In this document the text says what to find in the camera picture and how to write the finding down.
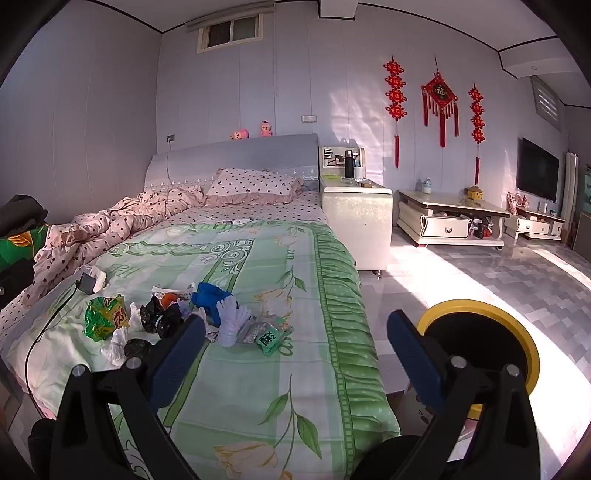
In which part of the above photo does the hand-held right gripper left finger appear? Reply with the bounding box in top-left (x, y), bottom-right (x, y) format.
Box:
top-left (50, 310), bottom-right (207, 480)

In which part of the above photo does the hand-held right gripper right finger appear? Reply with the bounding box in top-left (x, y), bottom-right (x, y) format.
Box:
top-left (386, 309), bottom-right (541, 480)

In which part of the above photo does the small black plastic bag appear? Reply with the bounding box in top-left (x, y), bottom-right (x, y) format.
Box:
top-left (124, 338), bottom-right (151, 361)

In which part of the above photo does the large black plastic bag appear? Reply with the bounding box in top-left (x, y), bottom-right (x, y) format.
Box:
top-left (140, 295), bottom-right (183, 340)

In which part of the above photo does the light blue toe sock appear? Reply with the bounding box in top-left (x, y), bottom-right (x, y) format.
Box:
top-left (217, 295), bottom-right (252, 348)

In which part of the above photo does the yellow-rimmed bin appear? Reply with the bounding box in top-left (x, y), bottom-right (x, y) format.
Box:
top-left (401, 299), bottom-right (541, 428)

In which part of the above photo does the blue cloth glove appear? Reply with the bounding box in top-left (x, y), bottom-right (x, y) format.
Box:
top-left (191, 282), bottom-right (234, 324)

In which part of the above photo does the white paper wrapper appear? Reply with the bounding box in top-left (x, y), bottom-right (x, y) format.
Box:
top-left (152, 285), bottom-right (197, 301)

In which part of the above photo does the green snack wrapper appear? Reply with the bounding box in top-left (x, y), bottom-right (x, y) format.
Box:
top-left (83, 295), bottom-right (130, 342)

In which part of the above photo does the silver green packet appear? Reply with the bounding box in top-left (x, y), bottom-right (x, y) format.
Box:
top-left (240, 316), bottom-right (294, 356)

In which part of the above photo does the white box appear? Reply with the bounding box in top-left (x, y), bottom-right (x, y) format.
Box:
top-left (81, 265), bottom-right (108, 292)

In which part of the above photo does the green floral blanket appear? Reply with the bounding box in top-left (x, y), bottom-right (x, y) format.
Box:
top-left (0, 220), bottom-right (402, 480)

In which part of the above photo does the cream coffee table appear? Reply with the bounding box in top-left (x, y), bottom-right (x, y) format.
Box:
top-left (397, 189), bottom-right (511, 250)

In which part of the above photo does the white nightstand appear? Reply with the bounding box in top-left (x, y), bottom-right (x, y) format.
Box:
top-left (318, 147), bottom-right (393, 278)

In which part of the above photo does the pink polka dot quilt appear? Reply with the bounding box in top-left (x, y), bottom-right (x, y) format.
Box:
top-left (0, 187), bottom-right (206, 333)

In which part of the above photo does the cream television stand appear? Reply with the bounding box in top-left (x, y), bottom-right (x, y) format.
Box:
top-left (504, 207), bottom-right (566, 240)

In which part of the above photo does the dark cloth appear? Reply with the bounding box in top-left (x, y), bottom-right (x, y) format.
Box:
top-left (0, 264), bottom-right (36, 311)

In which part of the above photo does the polka dot pillow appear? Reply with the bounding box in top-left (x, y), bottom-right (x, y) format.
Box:
top-left (204, 167), bottom-right (304, 207)

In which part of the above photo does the green patterned cloth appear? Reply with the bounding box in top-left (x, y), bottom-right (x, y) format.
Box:
top-left (0, 224), bottom-right (49, 273)

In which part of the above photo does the grey cabinet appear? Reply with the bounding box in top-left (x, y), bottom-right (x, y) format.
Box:
top-left (573, 210), bottom-right (591, 252)

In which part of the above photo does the bed with grey headboard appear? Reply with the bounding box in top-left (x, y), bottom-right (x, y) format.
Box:
top-left (0, 134), bottom-right (402, 480)

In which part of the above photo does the dark clothing pile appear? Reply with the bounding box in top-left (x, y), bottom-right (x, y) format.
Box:
top-left (0, 194), bottom-right (48, 236)

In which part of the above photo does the black television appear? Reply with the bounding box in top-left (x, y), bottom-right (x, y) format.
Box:
top-left (516, 137), bottom-right (560, 203)

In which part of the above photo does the white standing air conditioner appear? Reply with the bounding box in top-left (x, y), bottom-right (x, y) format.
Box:
top-left (564, 152), bottom-right (580, 245)

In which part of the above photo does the red diamond tassel ornament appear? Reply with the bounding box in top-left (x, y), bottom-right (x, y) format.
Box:
top-left (421, 56), bottom-right (459, 148)

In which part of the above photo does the black cable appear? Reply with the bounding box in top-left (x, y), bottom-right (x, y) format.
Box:
top-left (24, 286), bottom-right (79, 400)

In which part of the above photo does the small wall window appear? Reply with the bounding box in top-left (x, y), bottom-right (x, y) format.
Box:
top-left (198, 14), bottom-right (264, 55)

